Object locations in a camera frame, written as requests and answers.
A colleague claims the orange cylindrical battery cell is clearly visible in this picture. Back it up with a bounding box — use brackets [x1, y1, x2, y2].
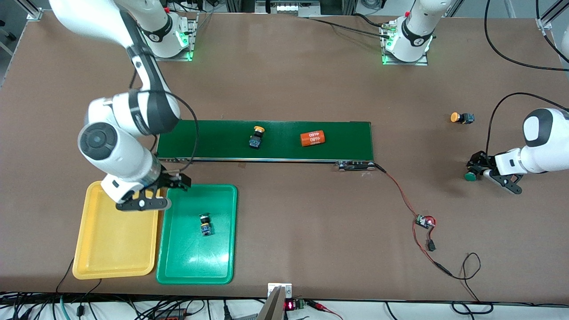
[299, 129, 327, 148]

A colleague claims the yellow plastic tray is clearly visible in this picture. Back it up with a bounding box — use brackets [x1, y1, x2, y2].
[72, 178, 161, 280]

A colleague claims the green plastic tray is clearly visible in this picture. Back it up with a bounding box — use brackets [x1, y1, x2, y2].
[156, 184, 238, 285]

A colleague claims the green conveyor belt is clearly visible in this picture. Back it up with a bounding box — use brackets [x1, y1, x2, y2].
[154, 119, 376, 172]

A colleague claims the red alligator clip lead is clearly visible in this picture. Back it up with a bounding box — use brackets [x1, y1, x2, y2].
[307, 300, 344, 320]

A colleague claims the grey equipment with lights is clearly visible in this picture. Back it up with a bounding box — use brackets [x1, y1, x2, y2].
[256, 0, 321, 16]

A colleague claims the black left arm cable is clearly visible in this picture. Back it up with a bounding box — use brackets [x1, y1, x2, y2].
[484, 0, 569, 157]

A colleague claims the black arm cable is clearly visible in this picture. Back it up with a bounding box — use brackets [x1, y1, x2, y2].
[129, 67, 199, 174]
[484, 0, 569, 157]

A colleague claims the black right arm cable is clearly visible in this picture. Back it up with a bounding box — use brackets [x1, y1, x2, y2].
[129, 67, 199, 174]

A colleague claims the red and black wire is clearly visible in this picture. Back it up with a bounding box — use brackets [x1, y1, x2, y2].
[373, 163, 453, 277]

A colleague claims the thin black table cable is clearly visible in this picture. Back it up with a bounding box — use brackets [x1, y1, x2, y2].
[81, 279, 103, 307]
[56, 258, 75, 294]

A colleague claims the thin black looped cable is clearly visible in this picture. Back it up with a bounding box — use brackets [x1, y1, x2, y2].
[449, 252, 494, 315]

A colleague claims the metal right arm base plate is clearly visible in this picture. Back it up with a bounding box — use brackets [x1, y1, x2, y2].
[147, 13, 198, 61]

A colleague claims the aluminium frame profile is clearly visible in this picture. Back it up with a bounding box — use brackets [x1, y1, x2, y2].
[537, 0, 569, 31]

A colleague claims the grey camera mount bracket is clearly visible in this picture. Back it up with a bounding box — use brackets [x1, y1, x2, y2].
[257, 283, 293, 320]

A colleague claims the black cable to base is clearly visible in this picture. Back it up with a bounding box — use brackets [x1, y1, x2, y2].
[307, 13, 392, 40]

